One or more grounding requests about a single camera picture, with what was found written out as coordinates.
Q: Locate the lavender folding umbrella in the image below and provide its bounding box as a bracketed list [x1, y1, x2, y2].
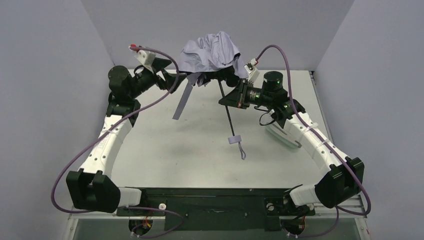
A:
[172, 31, 250, 161]

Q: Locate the mint green umbrella case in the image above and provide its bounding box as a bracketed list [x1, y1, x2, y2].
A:
[265, 123, 302, 149]

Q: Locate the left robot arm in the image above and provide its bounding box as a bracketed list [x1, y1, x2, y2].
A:
[65, 57, 186, 213]

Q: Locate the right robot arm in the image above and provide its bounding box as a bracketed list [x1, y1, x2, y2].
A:
[218, 71, 365, 209]

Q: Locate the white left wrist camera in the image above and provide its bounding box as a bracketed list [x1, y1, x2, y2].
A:
[135, 49, 156, 74]

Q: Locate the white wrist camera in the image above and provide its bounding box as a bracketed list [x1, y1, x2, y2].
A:
[244, 58, 260, 85]
[135, 49, 156, 74]

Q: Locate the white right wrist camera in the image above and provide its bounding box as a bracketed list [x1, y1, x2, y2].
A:
[244, 58, 260, 85]

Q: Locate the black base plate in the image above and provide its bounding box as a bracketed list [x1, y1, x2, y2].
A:
[117, 187, 316, 232]

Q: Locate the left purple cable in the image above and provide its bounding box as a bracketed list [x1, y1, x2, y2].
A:
[50, 44, 185, 239]

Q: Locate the aluminium frame rail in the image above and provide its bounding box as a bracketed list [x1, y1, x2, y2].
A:
[69, 194, 368, 220]

